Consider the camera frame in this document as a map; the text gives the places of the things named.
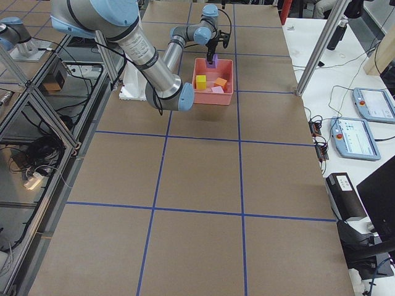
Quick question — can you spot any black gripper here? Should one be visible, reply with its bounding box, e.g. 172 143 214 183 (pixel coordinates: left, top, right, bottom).
206 30 231 65

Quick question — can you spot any purple foam block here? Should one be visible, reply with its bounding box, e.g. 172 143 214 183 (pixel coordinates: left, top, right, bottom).
206 54 218 69

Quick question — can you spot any yellow foam block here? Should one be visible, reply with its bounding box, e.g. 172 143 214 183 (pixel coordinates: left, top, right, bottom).
195 75 207 91

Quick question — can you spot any orange foam block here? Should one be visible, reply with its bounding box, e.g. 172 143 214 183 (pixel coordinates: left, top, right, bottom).
214 77 228 89

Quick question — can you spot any light pink foam block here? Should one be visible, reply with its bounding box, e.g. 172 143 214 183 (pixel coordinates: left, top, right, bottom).
211 86 224 94

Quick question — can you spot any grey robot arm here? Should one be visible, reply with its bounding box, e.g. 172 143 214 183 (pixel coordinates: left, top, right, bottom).
1 17 44 62
51 0 231 112

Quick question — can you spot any pink plastic bin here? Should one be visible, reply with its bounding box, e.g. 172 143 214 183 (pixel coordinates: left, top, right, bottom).
193 58 234 105

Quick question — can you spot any black water bottle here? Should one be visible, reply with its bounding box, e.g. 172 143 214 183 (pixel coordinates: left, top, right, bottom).
326 20 348 51

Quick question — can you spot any lower teach pendant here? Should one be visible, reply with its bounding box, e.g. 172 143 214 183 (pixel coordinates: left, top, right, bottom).
330 117 381 161

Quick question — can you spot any teach pendant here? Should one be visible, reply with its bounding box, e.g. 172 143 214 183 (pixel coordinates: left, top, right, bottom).
352 88 394 124
330 117 381 161

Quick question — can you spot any upper teach pendant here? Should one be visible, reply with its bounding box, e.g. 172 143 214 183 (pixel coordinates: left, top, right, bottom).
352 88 394 124

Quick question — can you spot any black box with label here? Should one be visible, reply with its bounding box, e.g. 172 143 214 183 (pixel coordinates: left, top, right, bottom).
325 173 367 222

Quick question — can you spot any black monitor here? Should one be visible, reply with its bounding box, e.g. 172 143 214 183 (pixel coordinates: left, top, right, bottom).
357 157 394 240

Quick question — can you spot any arm gripper cable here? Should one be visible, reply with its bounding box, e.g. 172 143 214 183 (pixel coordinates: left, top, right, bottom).
217 8 233 39

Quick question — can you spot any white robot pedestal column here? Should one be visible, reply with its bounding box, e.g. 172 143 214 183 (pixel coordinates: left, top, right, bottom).
119 64 147 101

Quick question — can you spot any aluminium frame post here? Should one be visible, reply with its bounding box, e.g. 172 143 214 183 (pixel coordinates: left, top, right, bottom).
295 0 349 97

